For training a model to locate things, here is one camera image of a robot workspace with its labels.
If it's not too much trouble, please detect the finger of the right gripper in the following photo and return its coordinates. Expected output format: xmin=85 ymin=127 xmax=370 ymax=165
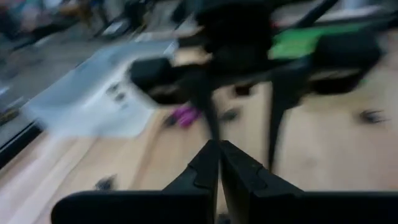
xmin=189 ymin=86 xmax=220 ymax=140
xmin=268 ymin=77 xmax=312 ymax=172

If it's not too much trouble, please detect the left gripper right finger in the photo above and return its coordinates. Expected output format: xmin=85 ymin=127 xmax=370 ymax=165
xmin=220 ymin=140 xmax=398 ymax=224

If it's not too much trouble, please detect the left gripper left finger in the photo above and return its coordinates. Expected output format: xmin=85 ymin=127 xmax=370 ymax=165
xmin=51 ymin=139 xmax=220 ymax=224

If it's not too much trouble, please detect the purple plastic toy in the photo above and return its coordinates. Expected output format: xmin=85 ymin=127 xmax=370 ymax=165
xmin=172 ymin=105 xmax=202 ymax=129

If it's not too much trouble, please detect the clear plastic bin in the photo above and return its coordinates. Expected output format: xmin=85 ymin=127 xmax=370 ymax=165
xmin=23 ymin=40 xmax=178 ymax=139

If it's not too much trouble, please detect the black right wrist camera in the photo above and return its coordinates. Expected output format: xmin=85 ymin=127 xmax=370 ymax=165
xmin=192 ymin=12 xmax=275 ymax=71

